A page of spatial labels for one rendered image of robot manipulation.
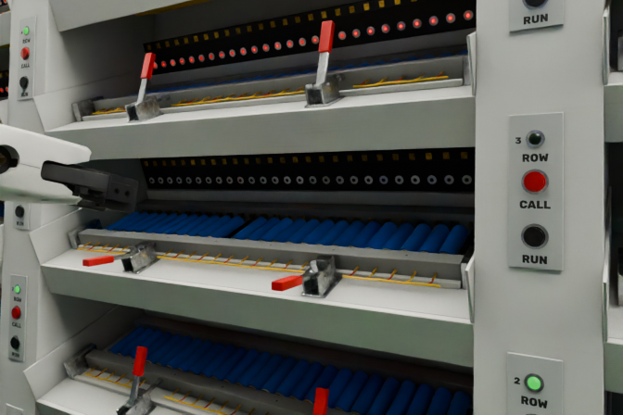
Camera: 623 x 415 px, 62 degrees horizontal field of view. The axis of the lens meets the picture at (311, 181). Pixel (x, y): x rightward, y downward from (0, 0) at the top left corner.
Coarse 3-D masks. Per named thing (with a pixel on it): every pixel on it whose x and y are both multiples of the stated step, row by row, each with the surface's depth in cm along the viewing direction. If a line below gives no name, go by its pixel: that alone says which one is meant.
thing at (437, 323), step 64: (192, 192) 82; (256, 192) 75; (320, 192) 70; (384, 192) 65; (448, 192) 61; (64, 256) 76; (256, 320) 56; (320, 320) 52; (384, 320) 48; (448, 320) 45
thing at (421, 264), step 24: (96, 240) 75; (120, 240) 72; (144, 240) 70; (168, 240) 68; (192, 240) 66; (216, 240) 65; (240, 240) 63; (288, 264) 58; (336, 264) 55; (360, 264) 54; (384, 264) 52; (408, 264) 51; (432, 264) 50; (456, 264) 49
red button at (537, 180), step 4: (532, 172) 41; (536, 172) 41; (528, 176) 41; (532, 176) 41; (536, 176) 41; (540, 176) 41; (524, 180) 41; (528, 180) 41; (532, 180) 41; (536, 180) 41; (540, 180) 41; (544, 180) 41; (524, 184) 41; (528, 184) 41; (532, 184) 41; (536, 184) 41; (540, 184) 41; (544, 184) 41; (528, 188) 41; (532, 188) 41; (536, 188) 41; (540, 188) 41
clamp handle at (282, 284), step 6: (312, 264) 52; (312, 270) 53; (318, 270) 52; (288, 276) 49; (294, 276) 49; (300, 276) 49; (306, 276) 50; (312, 276) 51; (276, 282) 47; (282, 282) 47; (288, 282) 47; (294, 282) 48; (300, 282) 49; (276, 288) 47; (282, 288) 46; (288, 288) 47
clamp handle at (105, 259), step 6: (132, 246) 66; (132, 252) 66; (90, 258) 61; (96, 258) 61; (102, 258) 62; (108, 258) 62; (114, 258) 63; (120, 258) 64; (84, 264) 60; (90, 264) 60; (96, 264) 61; (102, 264) 62
